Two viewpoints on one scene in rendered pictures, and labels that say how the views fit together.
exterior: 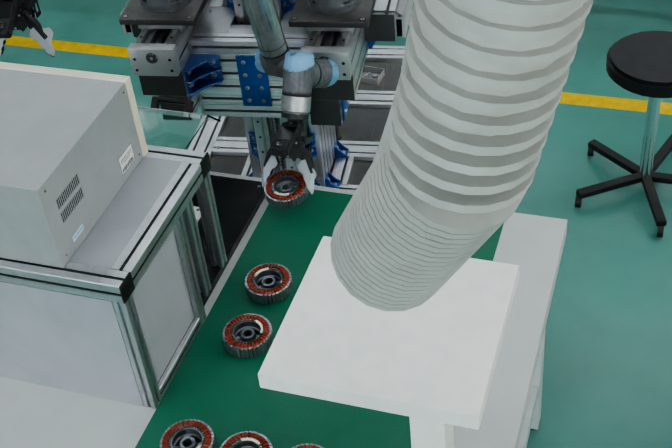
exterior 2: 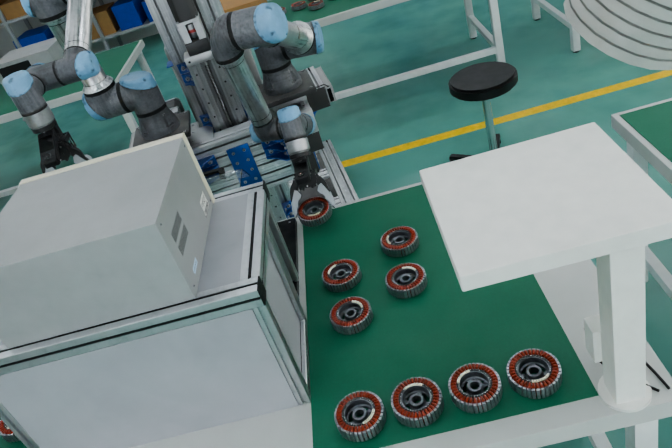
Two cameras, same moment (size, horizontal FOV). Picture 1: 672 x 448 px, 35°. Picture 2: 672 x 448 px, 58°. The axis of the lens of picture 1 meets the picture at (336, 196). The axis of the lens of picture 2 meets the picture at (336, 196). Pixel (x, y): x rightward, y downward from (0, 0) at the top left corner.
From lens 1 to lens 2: 0.99 m
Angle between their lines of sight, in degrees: 15
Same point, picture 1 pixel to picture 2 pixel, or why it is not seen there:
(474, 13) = not seen: outside the picture
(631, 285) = not seen: hidden behind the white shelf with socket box
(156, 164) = (227, 203)
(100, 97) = (168, 152)
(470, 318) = (598, 164)
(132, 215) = (231, 240)
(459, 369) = (631, 195)
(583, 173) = not seen: hidden behind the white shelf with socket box
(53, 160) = (155, 200)
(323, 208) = (345, 217)
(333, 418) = (462, 341)
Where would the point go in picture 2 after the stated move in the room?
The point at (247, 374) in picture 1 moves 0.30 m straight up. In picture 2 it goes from (369, 343) to (337, 252)
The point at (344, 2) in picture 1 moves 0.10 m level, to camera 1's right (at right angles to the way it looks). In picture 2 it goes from (293, 81) to (316, 71)
